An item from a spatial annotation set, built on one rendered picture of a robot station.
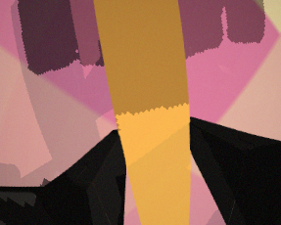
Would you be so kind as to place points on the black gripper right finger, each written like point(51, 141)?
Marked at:
point(243, 172)

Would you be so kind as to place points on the yellow bar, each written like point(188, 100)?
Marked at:
point(143, 49)

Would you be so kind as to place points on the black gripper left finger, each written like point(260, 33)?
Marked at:
point(90, 192)

